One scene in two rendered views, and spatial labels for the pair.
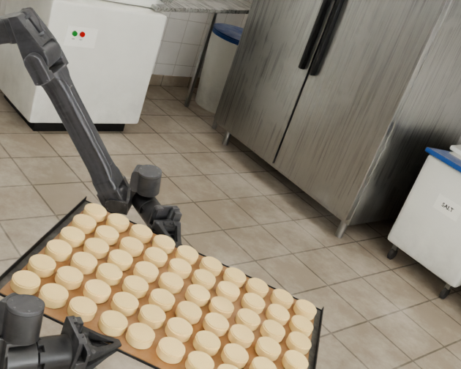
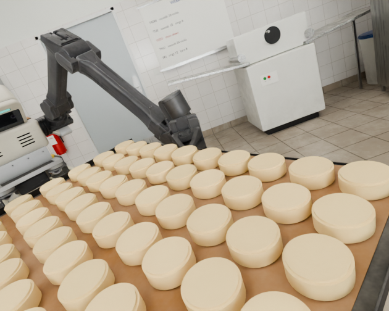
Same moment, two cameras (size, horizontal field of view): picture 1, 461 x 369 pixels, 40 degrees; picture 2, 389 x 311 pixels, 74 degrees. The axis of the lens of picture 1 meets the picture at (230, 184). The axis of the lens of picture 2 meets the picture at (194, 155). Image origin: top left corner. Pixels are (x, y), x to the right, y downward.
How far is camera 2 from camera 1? 1.14 m
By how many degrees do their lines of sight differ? 45
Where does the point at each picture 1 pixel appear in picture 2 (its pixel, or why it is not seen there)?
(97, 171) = (142, 116)
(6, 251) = not seen: hidden behind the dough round
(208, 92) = (373, 73)
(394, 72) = not seen: outside the picture
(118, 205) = (166, 137)
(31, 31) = (52, 39)
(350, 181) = not seen: outside the picture
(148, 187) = (171, 110)
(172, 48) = (339, 63)
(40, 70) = (64, 60)
